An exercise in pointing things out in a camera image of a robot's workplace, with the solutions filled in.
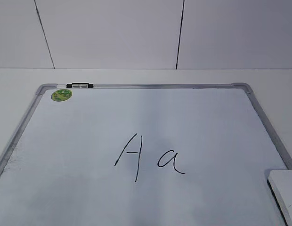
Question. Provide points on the white board eraser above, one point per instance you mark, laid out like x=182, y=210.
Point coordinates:
x=280, y=182

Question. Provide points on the black and clear marker clip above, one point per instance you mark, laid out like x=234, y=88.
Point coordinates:
x=80, y=86

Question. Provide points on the white board with grey frame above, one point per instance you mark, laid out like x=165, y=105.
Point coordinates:
x=143, y=155

